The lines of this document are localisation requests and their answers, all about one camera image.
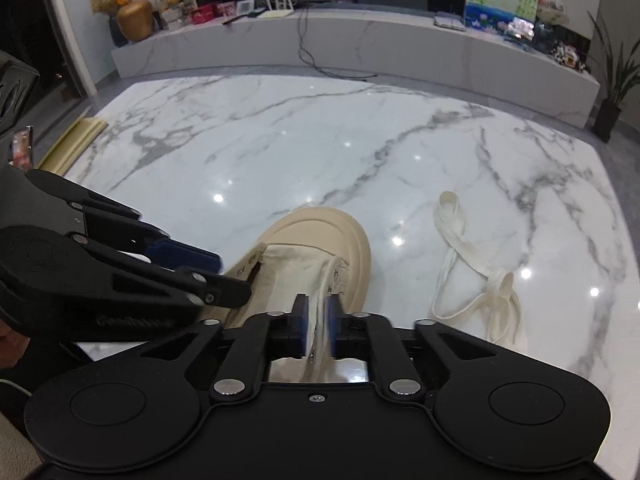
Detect beige sofa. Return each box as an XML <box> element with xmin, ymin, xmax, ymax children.
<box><xmin>0</xmin><ymin>395</ymin><xmax>41</xmax><ymax>480</ymax></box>

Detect white router with antennas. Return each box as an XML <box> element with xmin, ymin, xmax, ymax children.
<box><xmin>257</xmin><ymin>0</ymin><xmax>296</xmax><ymax>19</ymax></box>

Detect pale yellow board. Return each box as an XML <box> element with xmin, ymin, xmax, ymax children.
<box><xmin>37</xmin><ymin>117</ymin><xmax>106</xmax><ymax>176</ymax></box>

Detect green potted plant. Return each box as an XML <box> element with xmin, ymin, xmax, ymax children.
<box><xmin>587</xmin><ymin>10</ymin><xmax>640</xmax><ymax>106</ymax></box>

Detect phone with lit screen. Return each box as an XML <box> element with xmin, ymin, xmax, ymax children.
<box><xmin>10</xmin><ymin>127</ymin><xmax>36</xmax><ymax>168</ymax></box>

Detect grey notebook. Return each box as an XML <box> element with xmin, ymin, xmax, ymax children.
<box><xmin>434</xmin><ymin>12</ymin><xmax>468</xmax><ymax>31</ymax></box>

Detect person's left hand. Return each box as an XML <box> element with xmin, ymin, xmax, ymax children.
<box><xmin>0</xmin><ymin>321</ymin><xmax>26</xmax><ymax>370</ymax></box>

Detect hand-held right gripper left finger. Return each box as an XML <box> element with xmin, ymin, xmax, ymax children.
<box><xmin>140</xmin><ymin>294</ymin><xmax>311</xmax><ymax>400</ymax></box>

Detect white marble television cabinet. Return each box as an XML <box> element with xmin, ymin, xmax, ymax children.
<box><xmin>111</xmin><ymin>0</ymin><xmax>601</xmax><ymax>130</ymax></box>

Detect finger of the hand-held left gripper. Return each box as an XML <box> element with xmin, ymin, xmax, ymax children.
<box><xmin>27</xmin><ymin>170</ymin><xmax>223</xmax><ymax>275</ymax></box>
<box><xmin>95</xmin><ymin>252</ymin><xmax>252</xmax><ymax>310</ymax></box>

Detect gold vase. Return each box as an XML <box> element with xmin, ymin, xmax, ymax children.
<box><xmin>116</xmin><ymin>1</ymin><xmax>153</xmax><ymax>43</ymax></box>

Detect beige canvas shoe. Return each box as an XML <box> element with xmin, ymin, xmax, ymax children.
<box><xmin>202</xmin><ymin>206</ymin><xmax>373</xmax><ymax>386</ymax></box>

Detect cream shoelace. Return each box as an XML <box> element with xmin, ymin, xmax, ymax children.
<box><xmin>431</xmin><ymin>191</ymin><xmax>530</xmax><ymax>351</ymax></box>

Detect small colourful picture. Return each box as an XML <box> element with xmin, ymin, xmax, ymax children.
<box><xmin>505</xmin><ymin>16</ymin><xmax>538</xmax><ymax>43</ymax></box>

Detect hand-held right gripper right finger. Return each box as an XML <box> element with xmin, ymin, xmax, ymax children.
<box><xmin>325</xmin><ymin>296</ymin><xmax>496</xmax><ymax>400</ymax></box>

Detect black and white figurine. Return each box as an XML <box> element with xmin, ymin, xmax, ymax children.
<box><xmin>550</xmin><ymin>40</ymin><xmax>586</xmax><ymax>68</ymax></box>

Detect blue flower painting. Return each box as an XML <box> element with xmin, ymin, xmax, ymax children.
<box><xmin>464</xmin><ymin>2</ymin><xmax>516</xmax><ymax>36</ymax></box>

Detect black moulded object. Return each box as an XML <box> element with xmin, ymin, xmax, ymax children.
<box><xmin>0</xmin><ymin>52</ymin><xmax>41</xmax><ymax>133</ymax></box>

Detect black cables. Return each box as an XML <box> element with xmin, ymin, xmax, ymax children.
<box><xmin>297</xmin><ymin>5</ymin><xmax>381</xmax><ymax>81</ymax></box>

